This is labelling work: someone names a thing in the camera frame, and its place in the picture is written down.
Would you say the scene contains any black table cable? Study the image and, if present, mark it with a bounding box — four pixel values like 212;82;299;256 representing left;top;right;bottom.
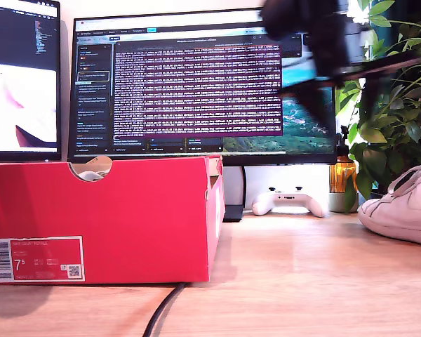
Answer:
142;282;187;337

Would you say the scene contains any wide black computer monitor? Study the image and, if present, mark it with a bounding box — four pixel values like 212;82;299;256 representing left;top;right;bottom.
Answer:
67;6;339;166

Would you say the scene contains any green leafy plant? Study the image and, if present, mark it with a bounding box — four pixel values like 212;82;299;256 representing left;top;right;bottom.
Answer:
335;0;421;213

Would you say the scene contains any dark teal curtain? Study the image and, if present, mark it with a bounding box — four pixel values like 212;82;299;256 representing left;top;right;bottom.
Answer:
371;0;421;71

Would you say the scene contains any white lace-up shoe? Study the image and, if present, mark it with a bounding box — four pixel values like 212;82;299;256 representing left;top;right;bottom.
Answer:
356;164;421;249
77;169;109;183

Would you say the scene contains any narrow black computer monitor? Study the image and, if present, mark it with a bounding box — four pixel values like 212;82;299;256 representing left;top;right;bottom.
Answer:
0;0;62;163

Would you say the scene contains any white game controller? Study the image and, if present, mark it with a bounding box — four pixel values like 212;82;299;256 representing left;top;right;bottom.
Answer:
251;186;330;218

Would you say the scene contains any pale green round cup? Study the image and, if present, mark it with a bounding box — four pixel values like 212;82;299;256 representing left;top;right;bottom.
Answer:
328;191;360;213

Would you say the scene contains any dark monitor stand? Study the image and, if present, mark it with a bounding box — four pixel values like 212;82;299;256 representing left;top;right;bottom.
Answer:
222;165;246;223

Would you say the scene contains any amber glass bottle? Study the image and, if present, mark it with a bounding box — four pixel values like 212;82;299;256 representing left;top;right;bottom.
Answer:
329;125;359;194

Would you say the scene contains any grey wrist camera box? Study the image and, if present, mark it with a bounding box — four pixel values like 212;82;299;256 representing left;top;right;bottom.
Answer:
343;19;371;66

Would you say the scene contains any red shoebox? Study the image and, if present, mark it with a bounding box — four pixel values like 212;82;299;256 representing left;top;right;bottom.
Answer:
0;155;227;286

